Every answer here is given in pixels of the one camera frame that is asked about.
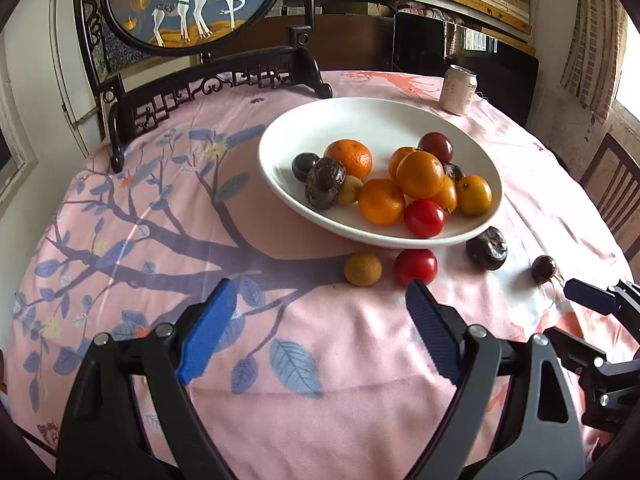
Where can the white oval plate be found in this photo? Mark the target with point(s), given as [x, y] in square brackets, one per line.
[300, 125]

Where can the wooden chair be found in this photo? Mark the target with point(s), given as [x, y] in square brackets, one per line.
[617, 195]

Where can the deer painting table screen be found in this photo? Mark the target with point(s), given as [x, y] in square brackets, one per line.
[190, 10]

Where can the red tomato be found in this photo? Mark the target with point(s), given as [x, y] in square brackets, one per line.
[424, 218]
[416, 266]

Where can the black cabinet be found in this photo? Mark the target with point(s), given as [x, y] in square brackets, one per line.
[420, 45]

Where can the bamboo blind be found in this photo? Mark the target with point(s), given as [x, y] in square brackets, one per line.
[595, 35]

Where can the dark purple plum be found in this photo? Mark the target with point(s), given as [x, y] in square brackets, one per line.
[304, 165]

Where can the small orange mandarin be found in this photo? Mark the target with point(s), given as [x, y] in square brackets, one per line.
[400, 158]

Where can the white drink can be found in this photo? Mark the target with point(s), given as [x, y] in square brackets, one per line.
[457, 91]

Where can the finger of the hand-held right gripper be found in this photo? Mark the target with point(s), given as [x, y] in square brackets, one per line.
[590, 296]
[575, 350]

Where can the yellow-orange round fruit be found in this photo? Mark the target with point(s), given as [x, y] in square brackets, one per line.
[474, 196]
[448, 198]
[420, 174]

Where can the wrinkled dark passion fruit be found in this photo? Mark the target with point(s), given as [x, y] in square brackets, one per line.
[325, 183]
[486, 248]

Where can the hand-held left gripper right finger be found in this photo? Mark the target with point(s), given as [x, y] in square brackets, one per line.
[435, 332]

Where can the small dark stemmed fruit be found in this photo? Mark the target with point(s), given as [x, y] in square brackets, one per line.
[544, 268]

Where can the small tan longan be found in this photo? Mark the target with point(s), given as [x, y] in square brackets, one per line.
[351, 191]
[362, 269]

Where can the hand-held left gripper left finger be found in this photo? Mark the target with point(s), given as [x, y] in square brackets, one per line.
[207, 332]

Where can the pink printed tablecloth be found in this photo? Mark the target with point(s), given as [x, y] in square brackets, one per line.
[320, 340]

